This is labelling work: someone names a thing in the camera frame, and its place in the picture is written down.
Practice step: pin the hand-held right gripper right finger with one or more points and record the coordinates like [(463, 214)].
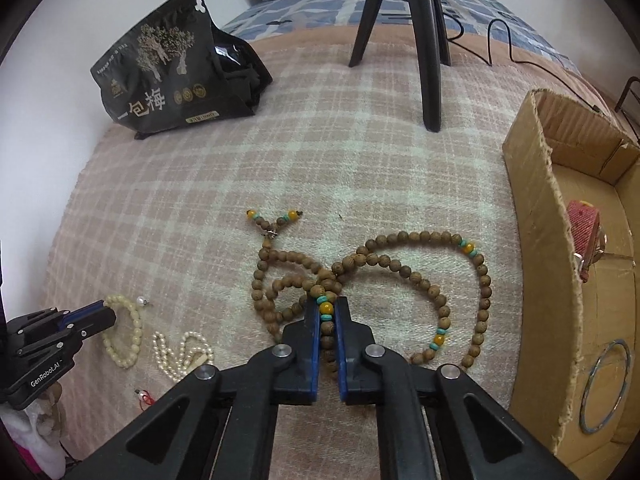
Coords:
[(342, 345)]

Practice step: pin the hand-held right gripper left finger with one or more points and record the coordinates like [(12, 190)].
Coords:
[(312, 340)]

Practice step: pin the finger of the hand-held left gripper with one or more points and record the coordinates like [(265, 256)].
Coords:
[(100, 321), (85, 311)]

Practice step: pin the small red pendant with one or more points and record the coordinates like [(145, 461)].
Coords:
[(146, 397)]

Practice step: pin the cardboard box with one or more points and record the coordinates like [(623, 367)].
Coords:
[(540, 220)]

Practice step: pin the pink plaid blanket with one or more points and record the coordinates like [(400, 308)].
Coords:
[(350, 185)]

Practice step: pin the black snack bag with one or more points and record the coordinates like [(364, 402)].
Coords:
[(165, 85)]

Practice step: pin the black tripod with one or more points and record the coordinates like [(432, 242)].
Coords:
[(430, 60)]

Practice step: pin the blue patterned bed sheet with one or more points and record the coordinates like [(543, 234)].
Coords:
[(310, 10)]

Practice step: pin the dark metal frame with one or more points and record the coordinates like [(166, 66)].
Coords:
[(631, 82)]

